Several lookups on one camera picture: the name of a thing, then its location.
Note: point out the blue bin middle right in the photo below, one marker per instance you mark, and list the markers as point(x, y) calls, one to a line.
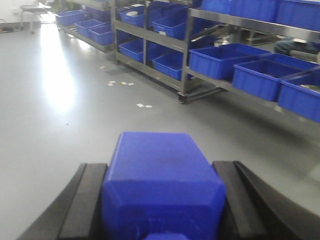
point(262, 77)

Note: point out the large blue bin near right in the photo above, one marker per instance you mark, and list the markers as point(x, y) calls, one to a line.
point(218, 62)

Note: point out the blue bin right edge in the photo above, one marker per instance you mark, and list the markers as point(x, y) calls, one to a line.
point(295, 97)

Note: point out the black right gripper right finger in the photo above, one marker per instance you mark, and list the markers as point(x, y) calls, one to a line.
point(254, 210)

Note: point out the steel rack with bins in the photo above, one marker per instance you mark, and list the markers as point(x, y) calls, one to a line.
point(193, 85)

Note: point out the blue rectangular plastic part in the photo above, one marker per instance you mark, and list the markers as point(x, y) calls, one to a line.
point(159, 184)

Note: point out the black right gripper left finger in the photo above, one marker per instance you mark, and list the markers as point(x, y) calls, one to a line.
point(75, 214)

